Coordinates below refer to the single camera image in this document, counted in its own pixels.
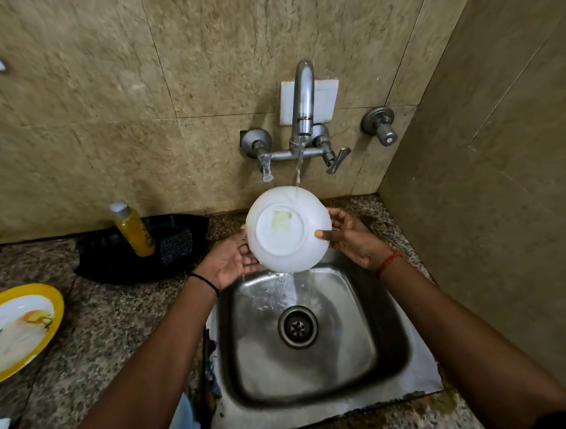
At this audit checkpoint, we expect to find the person's left hand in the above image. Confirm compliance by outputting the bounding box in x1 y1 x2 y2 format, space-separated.
193 225 265 292

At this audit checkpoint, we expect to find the person's right hand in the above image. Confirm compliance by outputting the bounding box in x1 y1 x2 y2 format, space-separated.
314 208 395 271

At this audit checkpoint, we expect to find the white plastic bowl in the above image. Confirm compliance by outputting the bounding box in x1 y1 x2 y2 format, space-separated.
245 186 333 274

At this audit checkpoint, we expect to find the person's right forearm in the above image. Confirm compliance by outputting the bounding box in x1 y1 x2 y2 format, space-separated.
378 253 566 429

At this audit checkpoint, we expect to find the person's left forearm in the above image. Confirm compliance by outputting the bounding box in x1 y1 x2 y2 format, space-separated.
79 275 220 429

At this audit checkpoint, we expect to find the black wrist band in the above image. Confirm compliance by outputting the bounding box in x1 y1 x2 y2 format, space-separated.
189 273 220 298

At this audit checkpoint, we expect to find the red thread wrist band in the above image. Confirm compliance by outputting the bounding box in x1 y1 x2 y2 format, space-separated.
375 250 403 280

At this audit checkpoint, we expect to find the dark scrub sponge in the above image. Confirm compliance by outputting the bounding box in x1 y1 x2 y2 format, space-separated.
159 228 194 266

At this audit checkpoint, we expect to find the round sink drain strainer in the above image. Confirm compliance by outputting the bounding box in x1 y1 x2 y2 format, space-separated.
278 305 319 350

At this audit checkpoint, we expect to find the stainless steel sink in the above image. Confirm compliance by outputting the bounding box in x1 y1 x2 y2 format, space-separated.
206 252 444 429

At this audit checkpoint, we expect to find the yellow dish soap bottle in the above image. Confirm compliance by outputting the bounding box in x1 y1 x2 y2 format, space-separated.
109 201 156 258

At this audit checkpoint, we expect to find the black plastic tray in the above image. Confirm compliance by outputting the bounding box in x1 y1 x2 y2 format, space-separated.
73 214 210 285

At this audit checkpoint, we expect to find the yellow rimmed white plate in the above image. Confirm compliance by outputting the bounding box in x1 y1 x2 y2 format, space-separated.
0 283 65 384

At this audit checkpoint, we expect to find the chrome wall faucet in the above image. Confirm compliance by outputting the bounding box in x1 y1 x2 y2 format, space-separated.
240 60 352 183

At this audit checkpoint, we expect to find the chrome wall valve knob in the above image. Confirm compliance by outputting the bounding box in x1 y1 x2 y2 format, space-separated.
361 106 398 147

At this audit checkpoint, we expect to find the white wall plate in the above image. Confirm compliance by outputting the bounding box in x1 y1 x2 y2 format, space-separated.
279 79 340 126

